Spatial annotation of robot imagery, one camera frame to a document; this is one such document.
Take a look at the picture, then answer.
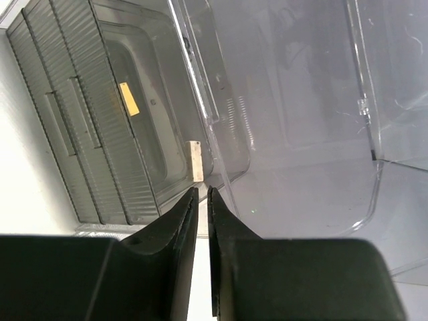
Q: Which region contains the clear plastic drawer cabinet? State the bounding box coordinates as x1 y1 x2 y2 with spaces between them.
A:
1 1 427 284

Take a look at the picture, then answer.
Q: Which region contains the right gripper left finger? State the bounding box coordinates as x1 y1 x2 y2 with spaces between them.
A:
1 188 198 320

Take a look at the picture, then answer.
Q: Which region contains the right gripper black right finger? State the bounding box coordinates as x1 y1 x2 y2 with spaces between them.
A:
207 187 407 320

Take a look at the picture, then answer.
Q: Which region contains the beige eraser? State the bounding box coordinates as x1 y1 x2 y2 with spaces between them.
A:
186 140 204 183

